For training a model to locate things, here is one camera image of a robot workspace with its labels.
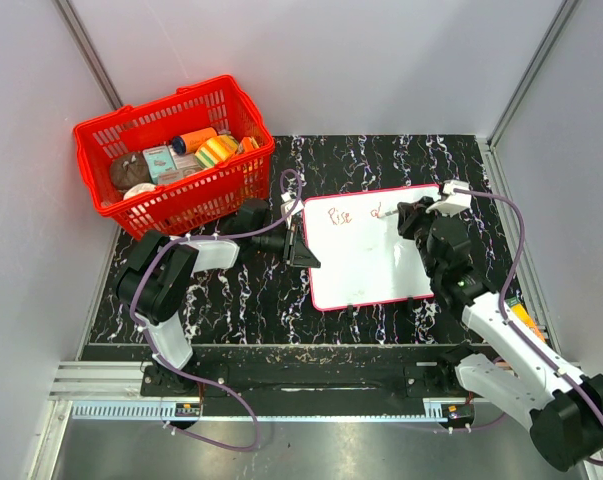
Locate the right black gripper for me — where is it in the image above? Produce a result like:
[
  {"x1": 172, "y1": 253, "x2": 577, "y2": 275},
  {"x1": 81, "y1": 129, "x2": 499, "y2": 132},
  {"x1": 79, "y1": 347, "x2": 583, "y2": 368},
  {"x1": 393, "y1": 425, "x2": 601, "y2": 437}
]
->
[{"x1": 397, "y1": 197, "x2": 451, "y2": 279}]

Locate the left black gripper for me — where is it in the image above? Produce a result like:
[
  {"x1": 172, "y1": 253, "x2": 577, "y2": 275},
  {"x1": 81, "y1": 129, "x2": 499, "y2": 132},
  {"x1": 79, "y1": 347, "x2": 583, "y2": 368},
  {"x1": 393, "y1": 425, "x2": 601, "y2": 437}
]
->
[{"x1": 253, "y1": 223, "x2": 320, "y2": 269}]

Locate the pink framed whiteboard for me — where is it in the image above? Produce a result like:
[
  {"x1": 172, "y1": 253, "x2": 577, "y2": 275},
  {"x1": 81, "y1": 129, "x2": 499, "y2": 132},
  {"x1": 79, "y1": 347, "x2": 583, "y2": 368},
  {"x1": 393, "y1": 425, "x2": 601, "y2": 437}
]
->
[{"x1": 303, "y1": 184, "x2": 438, "y2": 312}]

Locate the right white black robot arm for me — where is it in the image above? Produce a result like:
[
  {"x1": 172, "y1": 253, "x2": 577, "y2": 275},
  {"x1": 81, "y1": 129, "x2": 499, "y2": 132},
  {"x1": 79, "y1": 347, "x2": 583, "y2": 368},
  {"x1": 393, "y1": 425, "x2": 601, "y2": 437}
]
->
[{"x1": 397, "y1": 197, "x2": 603, "y2": 472}]

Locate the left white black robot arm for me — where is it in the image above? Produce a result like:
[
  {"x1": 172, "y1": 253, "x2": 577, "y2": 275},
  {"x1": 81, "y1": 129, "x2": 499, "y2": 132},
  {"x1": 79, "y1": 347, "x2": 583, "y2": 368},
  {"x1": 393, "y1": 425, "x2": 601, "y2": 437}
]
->
[{"x1": 114, "y1": 194, "x2": 321, "y2": 396}]

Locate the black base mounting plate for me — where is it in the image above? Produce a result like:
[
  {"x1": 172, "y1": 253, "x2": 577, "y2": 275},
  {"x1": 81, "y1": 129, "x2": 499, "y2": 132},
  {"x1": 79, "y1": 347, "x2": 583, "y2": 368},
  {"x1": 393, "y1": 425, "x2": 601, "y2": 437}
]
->
[{"x1": 141, "y1": 344, "x2": 496, "y2": 420}]

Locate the orange small package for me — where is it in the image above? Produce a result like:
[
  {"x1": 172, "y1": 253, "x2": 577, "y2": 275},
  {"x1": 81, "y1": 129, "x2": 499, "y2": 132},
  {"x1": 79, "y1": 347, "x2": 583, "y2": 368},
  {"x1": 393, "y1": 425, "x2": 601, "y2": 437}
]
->
[{"x1": 236, "y1": 136, "x2": 259, "y2": 155}]

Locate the yellow green striped package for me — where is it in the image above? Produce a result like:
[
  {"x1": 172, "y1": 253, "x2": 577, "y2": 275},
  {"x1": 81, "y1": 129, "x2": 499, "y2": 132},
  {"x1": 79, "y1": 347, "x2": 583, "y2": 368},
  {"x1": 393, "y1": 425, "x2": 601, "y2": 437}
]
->
[{"x1": 195, "y1": 134, "x2": 239, "y2": 169}]

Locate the orange yellow tag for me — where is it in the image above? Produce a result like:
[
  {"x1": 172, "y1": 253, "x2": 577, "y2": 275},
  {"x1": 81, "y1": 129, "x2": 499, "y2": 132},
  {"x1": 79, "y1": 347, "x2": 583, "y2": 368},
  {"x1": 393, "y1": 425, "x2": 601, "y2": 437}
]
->
[{"x1": 505, "y1": 297, "x2": 547, "y2": 343}]

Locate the pink white small box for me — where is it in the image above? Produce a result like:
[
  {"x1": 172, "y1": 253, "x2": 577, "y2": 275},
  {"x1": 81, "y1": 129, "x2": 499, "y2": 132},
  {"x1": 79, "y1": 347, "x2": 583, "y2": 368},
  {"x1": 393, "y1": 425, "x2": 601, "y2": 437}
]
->
[{"x1": 157, "y1": 152, "x2": 204, "y2": 185}]

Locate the red plastic shopping basket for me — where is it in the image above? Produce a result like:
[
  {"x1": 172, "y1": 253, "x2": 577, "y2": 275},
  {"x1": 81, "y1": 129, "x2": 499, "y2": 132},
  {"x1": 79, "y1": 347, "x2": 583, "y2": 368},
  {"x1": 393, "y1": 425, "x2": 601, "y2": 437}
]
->
[{"x1": 73, "y1": 75, "x2": 275, "y2": 239}]

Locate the orange blue cylinder can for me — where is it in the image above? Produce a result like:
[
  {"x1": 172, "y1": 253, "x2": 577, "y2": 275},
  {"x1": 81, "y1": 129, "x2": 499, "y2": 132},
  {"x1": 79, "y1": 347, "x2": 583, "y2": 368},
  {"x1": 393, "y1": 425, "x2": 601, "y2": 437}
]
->
[{"x1": 170, "y1": 127, "x2": 217, "y2": 155}]

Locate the teal small box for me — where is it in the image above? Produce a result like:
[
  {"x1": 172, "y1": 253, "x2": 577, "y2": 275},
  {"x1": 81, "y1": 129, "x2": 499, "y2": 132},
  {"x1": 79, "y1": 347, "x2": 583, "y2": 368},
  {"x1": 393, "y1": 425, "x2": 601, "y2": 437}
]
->
[{"x1": 142, "y1": 145, "x2": 175, "y2": 184}]

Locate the white round lid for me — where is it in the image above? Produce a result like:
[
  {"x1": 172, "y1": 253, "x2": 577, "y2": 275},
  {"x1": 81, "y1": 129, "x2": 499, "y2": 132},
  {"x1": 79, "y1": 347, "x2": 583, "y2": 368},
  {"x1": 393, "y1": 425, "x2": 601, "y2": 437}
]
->
[{"x1": 123, "y1": 183, "x2": 156, "y2": 200}]

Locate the brown round bread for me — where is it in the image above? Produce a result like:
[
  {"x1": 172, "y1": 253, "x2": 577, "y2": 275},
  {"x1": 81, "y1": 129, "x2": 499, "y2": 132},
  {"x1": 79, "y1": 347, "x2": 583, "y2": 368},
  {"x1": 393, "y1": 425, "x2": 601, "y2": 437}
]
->
[{"x1": 109, "y1": 151, "x2": 151, "y2": 191}]

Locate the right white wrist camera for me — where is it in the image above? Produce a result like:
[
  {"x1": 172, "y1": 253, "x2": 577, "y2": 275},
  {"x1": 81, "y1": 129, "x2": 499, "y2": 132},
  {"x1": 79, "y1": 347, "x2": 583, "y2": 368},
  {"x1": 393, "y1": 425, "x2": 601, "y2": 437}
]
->
[{"x1": 426, "y1": 180, "x2": 471, "y2": 217}]

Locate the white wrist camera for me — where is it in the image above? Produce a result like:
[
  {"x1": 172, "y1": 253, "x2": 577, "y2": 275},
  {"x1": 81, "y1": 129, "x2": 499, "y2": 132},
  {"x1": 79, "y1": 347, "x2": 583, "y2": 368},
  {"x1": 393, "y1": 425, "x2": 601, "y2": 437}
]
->
[
  {"x1": 426, "y1": 180, "x2": 471, "y2": 217},
  {"x1": 280, "y1": 192, "x2": 304, "y2": 218}
]

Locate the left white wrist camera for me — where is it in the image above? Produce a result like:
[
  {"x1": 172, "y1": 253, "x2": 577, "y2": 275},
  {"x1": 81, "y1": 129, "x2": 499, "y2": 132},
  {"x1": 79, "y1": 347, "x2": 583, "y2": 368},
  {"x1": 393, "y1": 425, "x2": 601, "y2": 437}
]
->
[{"x1": 280, "y1": 192, "x2": 304, "y2": 218}]

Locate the aluminium rail frame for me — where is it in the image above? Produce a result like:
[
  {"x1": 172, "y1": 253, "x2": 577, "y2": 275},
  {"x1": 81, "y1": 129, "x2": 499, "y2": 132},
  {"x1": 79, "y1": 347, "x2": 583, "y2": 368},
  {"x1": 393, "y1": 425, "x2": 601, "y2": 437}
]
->
[{"x1": 28, "y1": 360, "x2": 595, "y2": 480}]

